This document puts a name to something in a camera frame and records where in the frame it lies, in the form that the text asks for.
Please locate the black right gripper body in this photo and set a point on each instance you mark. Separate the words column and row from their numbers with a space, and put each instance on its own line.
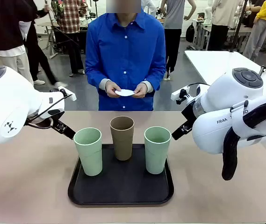
column 190, row 110

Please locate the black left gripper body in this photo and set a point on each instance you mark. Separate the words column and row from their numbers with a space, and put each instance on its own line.
column 55, row 115

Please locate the light green cup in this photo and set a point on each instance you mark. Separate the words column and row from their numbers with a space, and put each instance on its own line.
column 90, row 158

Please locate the pale blue-green cup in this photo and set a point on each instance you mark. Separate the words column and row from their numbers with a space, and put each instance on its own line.
column 155, row 158

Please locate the brown cup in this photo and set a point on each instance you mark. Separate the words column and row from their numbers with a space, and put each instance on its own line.
column 123, row 144

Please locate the white scalloped paper coaster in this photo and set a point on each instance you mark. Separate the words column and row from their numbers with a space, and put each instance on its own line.
column 125, row 93

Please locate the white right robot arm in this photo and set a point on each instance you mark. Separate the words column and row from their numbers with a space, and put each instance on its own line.
column 217, row 135

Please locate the person's right forearm blue sleeve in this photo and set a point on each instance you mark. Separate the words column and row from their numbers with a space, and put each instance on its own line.
column 94, row 79

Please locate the person's left forearm blue sleeve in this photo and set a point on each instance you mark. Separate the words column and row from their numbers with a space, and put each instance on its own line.
column 157, row 80

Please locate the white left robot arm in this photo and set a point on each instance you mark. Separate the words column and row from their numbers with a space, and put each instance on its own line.
column 6, row 105

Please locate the person's left hand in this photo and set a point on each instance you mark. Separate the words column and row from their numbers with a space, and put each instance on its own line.
column 141, row 91

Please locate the person's right hand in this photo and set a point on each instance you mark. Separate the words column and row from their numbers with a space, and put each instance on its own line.
column 111, row 89

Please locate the white background table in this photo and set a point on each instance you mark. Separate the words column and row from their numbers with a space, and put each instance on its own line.
column 207, row 63

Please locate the walking person all black clothes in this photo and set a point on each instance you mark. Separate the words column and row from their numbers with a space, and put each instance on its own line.
column 39, row 53

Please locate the black hanging bag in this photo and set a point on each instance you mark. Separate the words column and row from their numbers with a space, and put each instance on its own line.
column 190, row 32

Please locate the black plastic tray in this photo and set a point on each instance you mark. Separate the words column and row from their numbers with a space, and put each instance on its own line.
column 123, row 186

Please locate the black rod clamp assembly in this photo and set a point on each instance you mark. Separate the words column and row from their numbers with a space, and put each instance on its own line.
column 263, row 68

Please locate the person in blue shirt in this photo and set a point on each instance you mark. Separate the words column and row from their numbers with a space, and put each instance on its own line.
column 125, row 46

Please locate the wooden background desk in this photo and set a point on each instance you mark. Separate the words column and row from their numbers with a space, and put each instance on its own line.
column 46, row 24

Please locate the person in grey shirt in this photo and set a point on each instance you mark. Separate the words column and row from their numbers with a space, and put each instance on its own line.
column 173, row 16

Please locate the black tripod pole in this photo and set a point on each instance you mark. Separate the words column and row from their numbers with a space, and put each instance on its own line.
column 239, row 28

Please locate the person in plaid shirt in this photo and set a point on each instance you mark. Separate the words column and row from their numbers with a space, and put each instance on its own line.
column 70, row 18

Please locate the person beige shirt black trousers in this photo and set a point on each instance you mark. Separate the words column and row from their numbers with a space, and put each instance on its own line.
column 226, row 11

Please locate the person black shirt white trousers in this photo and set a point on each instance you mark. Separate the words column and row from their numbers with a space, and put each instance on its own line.
column 2, row 23

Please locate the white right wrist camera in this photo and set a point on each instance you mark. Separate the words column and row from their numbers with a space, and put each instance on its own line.
column 178, row 93

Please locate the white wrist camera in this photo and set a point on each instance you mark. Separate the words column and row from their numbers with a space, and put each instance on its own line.
column 68, row 95
column 178, row 93

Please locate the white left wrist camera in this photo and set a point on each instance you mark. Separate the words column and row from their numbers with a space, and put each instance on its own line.
column 68, row 95

